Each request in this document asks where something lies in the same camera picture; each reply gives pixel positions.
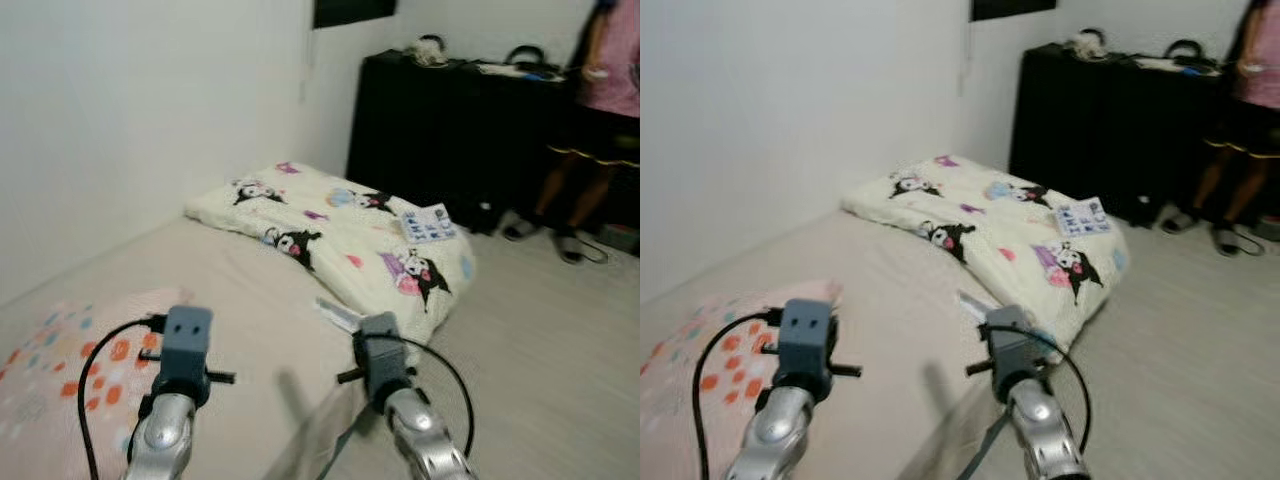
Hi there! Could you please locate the black wall picture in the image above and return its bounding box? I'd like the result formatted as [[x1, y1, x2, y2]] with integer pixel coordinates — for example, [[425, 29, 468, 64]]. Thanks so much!
[[970, 0, 1058, 23], [312, 0, 399, 29]]

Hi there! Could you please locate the person in pink shirt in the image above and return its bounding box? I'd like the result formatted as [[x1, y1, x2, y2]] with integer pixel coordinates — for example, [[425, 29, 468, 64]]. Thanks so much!
[[1160, 0, 1280, 259], [503, 0, 641, 266]]

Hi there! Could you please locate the black cabinet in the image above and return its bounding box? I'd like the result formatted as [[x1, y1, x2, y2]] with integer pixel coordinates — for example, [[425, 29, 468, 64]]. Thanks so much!
[[1008, 42, 1246, 226], [345, 50, 591, 233]]

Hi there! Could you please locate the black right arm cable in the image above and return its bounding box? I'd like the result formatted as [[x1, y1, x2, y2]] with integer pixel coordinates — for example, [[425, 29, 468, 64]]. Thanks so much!
[[983, 323, 1094, 452], [353, 333, 477, 457]]

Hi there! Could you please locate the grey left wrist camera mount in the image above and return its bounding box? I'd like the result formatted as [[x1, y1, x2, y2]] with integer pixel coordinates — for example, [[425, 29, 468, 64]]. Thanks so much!
[[160, 306, 214, 388], [777, 298, 836, 381]]

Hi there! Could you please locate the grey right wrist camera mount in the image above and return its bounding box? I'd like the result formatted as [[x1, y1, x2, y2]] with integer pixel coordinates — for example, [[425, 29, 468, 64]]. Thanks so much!
[[355, 313, 413, 396], [985, 305, 1046, 381]]

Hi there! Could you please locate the pink pillow with orange spots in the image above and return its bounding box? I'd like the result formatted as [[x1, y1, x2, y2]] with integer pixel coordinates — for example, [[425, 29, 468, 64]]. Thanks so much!
[[640, 280, 843, 480], [0, 288, 191, 480]]

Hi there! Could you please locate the beige mattress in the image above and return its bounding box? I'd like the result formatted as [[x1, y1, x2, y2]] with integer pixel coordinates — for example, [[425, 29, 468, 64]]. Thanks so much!
[[0, 215, 401, 480], [640, 208, 1011, 480]]

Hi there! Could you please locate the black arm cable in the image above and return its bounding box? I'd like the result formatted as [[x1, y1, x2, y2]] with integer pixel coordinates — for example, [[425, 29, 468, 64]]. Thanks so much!
[[983, 323, 1094, 452], [78, 314, 170, 480], [692, 309, 787, 480], [353, 333, 477, 457]]

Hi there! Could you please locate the white and blue flat item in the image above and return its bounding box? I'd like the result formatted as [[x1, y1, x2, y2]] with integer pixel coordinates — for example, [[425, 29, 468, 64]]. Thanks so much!
[[1135, 55, 1223, 77], [478, 60, 566, 81]]

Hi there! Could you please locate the white booklet with blue print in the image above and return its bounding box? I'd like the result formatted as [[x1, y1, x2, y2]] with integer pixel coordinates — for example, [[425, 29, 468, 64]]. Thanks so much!
[[400, 203, 459, 245], [1055, 197, 1114, 238]]

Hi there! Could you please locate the grey white bag with handle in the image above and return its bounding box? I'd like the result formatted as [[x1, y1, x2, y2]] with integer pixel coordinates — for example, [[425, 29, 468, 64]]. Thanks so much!
[[1065, 28, 1106, 59], [405, 35, 449, 68]]

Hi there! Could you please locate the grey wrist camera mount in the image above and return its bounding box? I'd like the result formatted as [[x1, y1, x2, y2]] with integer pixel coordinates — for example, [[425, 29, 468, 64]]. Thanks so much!
[[355, 313, 413, 396], [777, 298, 836, 381], [985, 305, 1046, 381], [160, 306, 214, 388]]

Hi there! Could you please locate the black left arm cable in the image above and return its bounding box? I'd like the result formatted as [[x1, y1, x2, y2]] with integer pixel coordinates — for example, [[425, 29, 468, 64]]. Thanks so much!
[[692, 309, 787, 480], [78, 314, 170, 480]]

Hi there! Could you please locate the cream cartoon print quilt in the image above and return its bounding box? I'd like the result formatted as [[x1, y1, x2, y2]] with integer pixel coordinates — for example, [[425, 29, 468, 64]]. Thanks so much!
[[184, 162, 477, 346], [842, 155, 1131, 351]]

